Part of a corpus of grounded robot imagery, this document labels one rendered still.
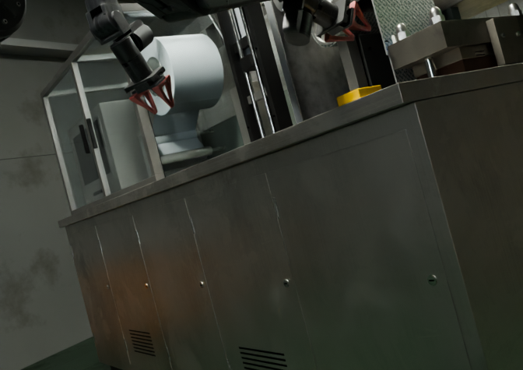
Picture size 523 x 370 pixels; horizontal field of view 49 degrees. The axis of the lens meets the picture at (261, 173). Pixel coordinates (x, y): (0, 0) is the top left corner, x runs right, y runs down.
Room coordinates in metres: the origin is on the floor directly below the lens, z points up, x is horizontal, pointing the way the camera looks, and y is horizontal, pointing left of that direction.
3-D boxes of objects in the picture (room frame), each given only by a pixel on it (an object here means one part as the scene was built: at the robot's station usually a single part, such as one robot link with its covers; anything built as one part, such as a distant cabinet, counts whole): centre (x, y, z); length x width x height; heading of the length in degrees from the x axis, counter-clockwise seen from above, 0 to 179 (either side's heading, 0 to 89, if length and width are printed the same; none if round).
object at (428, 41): (1.42, -0.58, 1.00); 0.40 x 0.16 x 0.06; 124
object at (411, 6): (1.50, -0.48, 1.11); 0.23 x 0.01 x 0.18; 124
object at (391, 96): (2.28, 0.16, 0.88); 2.52 x 0.66 x 0.04; 34
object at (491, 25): (1.35, -0.65, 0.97); 0.10 x 0.03 x 0.11; 124
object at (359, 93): (1.22, -0.24, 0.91); 0.07 x 0.07 x 0.02; 34
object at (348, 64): (1.49, -0.29, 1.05); 0.06 x 0.05 x 0.31; 124
